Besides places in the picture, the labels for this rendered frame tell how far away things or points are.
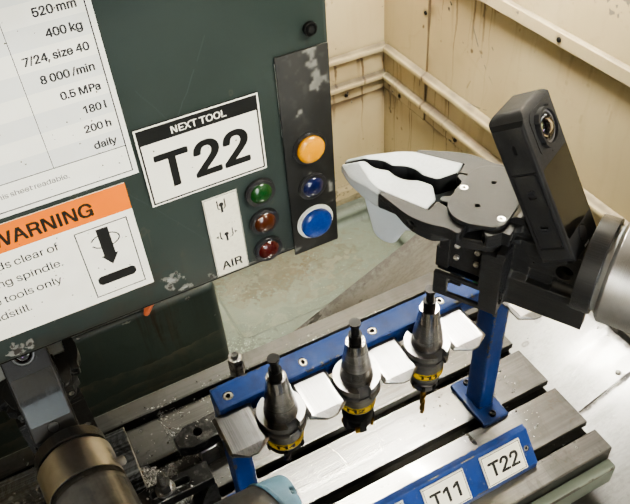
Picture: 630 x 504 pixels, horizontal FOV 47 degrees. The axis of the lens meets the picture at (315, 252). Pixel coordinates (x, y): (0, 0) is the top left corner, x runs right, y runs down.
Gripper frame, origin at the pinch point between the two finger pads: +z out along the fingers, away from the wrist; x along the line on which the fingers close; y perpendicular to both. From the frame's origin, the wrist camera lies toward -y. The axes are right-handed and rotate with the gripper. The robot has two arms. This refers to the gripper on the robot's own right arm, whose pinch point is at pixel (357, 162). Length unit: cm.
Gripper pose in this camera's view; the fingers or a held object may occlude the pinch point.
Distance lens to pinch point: 58.3
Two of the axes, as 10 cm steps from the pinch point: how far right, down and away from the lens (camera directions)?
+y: 0.6, 7.3, 6.8
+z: -8.4, -3.3, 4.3
